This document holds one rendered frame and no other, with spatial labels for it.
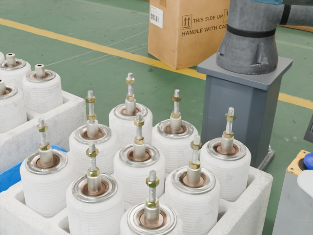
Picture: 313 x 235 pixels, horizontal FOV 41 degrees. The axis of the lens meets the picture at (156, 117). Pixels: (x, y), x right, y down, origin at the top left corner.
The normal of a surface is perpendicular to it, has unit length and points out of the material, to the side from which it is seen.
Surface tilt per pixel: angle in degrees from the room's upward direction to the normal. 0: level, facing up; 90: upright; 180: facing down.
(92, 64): 0
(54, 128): 90
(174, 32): 90
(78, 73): 0
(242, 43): 73
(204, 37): 90
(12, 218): 90
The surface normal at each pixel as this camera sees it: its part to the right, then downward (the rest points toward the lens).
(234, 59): -0.58, 0.11
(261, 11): -0.05, 0.57
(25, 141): 0.80, 0.31
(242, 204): 0.02, -0.87
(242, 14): -0.57, 0.40
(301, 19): -0.14, 0.89
